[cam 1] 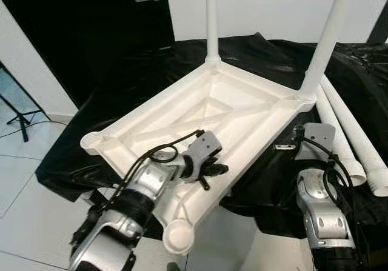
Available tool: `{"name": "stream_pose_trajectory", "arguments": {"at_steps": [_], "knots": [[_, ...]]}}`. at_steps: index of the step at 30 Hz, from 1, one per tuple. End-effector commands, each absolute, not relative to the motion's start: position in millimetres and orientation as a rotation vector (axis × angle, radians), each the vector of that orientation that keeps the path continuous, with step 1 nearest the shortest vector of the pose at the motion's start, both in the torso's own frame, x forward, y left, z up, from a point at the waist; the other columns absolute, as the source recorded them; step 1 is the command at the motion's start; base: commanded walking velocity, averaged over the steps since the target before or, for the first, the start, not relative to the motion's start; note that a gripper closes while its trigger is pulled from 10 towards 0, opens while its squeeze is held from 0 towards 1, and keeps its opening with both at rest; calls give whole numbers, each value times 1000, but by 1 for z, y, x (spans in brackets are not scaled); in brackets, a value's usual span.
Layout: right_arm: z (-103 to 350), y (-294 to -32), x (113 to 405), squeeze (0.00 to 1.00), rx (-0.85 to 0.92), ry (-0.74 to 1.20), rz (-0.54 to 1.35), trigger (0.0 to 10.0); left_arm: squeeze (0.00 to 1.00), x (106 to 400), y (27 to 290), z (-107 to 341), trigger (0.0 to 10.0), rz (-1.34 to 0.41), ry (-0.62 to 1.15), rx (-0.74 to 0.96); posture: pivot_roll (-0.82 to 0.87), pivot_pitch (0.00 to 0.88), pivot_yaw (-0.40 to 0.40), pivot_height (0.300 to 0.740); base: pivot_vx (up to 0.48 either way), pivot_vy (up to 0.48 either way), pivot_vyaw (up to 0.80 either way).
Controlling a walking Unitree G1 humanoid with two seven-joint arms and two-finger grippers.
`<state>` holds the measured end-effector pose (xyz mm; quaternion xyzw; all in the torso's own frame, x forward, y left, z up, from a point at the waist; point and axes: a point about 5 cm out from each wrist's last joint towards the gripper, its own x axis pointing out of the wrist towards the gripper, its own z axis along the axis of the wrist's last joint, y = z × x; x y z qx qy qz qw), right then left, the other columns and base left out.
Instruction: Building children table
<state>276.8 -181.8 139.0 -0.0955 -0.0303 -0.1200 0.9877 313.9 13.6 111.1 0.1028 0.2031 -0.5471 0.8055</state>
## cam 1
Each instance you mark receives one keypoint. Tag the black wall pillar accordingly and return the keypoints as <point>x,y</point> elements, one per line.
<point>379,25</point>

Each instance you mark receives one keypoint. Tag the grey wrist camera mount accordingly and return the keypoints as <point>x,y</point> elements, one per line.
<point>205,150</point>
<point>315,140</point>

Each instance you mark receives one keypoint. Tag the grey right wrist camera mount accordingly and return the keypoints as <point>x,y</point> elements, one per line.
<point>315,140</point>

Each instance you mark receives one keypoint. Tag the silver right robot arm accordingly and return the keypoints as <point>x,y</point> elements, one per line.
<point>324,216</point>

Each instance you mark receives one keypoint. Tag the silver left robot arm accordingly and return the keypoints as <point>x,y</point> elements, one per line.
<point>139,189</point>

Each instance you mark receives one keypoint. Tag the black tripod stand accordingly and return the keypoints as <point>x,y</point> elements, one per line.
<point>21,116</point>

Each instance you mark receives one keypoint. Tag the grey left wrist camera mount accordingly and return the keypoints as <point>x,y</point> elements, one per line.
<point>205,150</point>

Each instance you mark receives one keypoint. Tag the black door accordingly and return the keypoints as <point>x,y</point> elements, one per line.
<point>79,28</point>

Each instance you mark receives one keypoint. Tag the black plastic cover sheet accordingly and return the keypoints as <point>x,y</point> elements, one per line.
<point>273,174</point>

